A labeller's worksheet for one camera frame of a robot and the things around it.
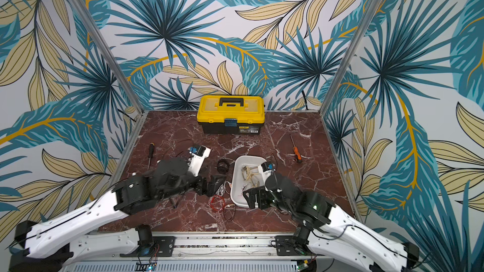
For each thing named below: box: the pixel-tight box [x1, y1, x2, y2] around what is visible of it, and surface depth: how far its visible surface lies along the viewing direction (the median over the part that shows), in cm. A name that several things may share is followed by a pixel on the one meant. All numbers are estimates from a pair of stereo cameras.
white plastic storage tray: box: [230, 154, 268, 208], surface depth 94 cm
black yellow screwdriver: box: [147, 142, 156, 170], surface depth 102 cm
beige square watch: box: [241, 165, 259, 182], surface depth 94 cm
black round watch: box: [214, 158, 231, 175], surface depth 96 cm
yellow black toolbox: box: [196, 94, 266, 135], surface depth 100 cm
